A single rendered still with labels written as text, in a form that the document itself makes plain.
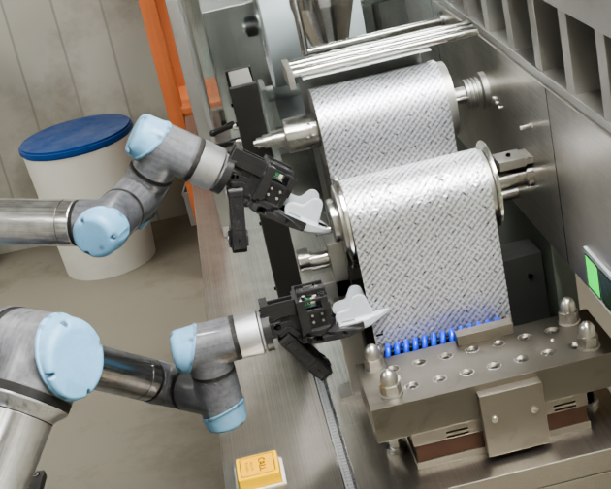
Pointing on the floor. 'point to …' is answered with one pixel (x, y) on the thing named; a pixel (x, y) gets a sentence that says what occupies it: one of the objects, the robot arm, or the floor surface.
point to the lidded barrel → (86, 183)
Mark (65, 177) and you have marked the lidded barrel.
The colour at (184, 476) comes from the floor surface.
